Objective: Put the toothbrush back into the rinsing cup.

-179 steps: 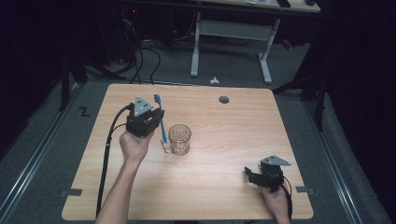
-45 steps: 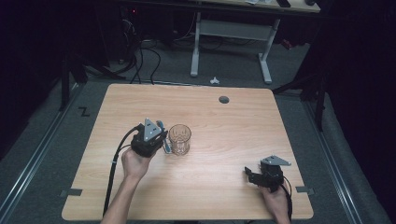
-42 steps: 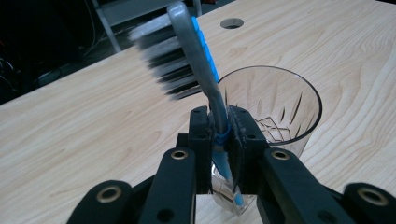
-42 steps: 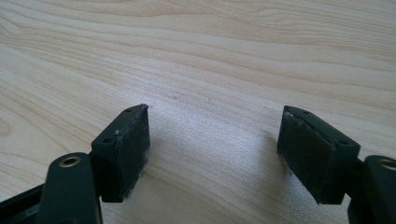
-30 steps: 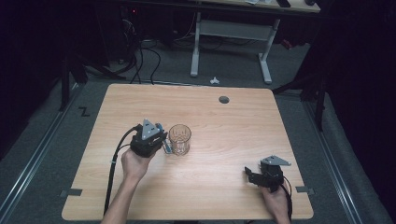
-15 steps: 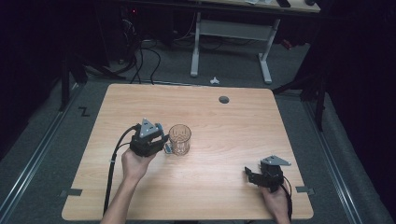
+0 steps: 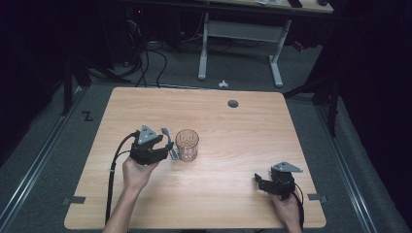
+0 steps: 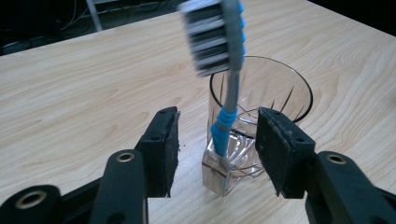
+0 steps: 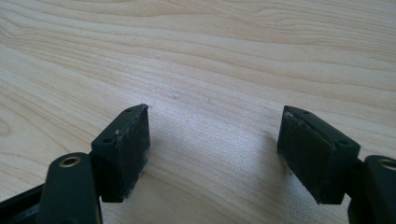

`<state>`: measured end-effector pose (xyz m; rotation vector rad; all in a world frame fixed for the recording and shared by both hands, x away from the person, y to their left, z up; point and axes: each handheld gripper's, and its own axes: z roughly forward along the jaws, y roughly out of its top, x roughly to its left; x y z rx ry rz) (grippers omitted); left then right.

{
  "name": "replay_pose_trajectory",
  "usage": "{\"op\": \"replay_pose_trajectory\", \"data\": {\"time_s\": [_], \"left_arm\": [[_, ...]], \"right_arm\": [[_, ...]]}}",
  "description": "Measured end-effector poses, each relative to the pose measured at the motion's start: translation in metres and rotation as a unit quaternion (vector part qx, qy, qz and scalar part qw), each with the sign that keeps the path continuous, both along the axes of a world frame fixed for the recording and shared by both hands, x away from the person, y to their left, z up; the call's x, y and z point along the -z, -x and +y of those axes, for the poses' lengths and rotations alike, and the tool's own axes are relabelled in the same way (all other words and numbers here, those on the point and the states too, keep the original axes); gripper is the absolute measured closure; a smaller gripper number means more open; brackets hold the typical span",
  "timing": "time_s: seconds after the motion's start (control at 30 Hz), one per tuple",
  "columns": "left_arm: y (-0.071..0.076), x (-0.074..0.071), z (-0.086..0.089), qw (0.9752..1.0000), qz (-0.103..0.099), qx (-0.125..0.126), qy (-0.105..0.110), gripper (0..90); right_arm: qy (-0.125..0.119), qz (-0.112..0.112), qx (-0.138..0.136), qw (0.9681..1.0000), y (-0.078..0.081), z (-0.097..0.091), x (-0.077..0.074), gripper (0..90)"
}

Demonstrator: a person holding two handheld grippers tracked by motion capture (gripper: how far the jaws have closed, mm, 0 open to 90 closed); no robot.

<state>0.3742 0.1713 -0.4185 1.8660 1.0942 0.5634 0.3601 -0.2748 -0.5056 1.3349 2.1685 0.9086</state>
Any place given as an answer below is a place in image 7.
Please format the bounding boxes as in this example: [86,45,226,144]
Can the person's right hand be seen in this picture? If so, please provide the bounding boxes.
[271,189,303,225]

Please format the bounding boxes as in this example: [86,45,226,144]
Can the blue and grey toothbrush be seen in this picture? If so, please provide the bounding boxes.
[160,127,180,161]

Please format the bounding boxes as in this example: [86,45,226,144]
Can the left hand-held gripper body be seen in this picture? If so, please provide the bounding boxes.
[129,124,170,166]

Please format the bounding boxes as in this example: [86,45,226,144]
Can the white-legged desk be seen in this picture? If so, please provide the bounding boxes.
[196,0,334,88]

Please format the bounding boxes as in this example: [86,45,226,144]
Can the clear patterned glass cup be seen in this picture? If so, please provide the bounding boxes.
[174,128,200,163]

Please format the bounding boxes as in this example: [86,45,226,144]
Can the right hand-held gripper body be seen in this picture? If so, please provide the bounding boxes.
[269,161,304,199]

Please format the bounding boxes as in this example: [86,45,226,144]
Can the person's left hand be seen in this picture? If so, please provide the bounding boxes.
[121,157,160,192]

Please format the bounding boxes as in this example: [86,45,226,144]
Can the grey tape strip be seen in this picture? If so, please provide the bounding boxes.
[307,192,328,204]
[61,195,87,207]

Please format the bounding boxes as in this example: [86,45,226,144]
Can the black floor cables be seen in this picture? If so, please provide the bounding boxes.
[120,18,169,89]

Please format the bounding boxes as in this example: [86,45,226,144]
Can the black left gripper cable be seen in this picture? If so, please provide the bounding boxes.
[104,131,141,225]

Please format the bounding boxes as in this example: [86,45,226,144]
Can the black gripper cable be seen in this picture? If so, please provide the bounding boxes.
[292,189,306,231]
[104,131,141,225]

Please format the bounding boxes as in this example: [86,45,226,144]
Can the metal floor rail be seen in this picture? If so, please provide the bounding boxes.
[315,105,380,233]
[0,86,86,224]

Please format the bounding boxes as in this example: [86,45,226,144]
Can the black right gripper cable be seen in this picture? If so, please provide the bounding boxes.
[292,189,306,231]

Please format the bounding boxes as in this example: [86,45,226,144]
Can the black metal stand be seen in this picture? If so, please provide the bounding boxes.
[60,59,92,117]
[284,45,343,138]

